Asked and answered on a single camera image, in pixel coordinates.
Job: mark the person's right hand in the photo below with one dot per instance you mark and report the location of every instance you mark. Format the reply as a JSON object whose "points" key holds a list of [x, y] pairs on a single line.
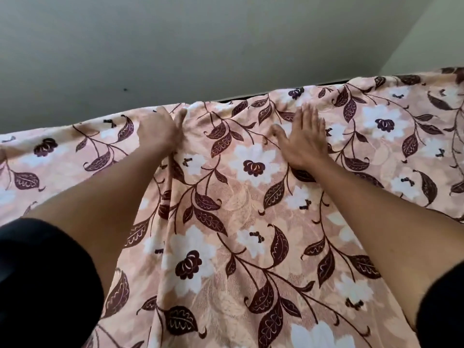
{"points": [[304, 141]]}

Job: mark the person's left hand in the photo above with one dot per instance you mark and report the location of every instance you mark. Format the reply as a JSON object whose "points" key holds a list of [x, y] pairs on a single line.
{"points": [[161, 130]]}

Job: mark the pink floral bed sheet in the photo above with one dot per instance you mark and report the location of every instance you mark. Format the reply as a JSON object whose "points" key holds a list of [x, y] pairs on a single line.
{"points": [[253, 213]]}

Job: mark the person's right forearm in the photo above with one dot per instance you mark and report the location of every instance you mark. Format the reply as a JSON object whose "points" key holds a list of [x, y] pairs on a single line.
{"points": [[391, 231]]}

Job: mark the person's left forearm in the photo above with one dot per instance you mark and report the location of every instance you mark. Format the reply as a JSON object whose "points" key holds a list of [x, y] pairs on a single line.
{"points": [[101, 210]]}

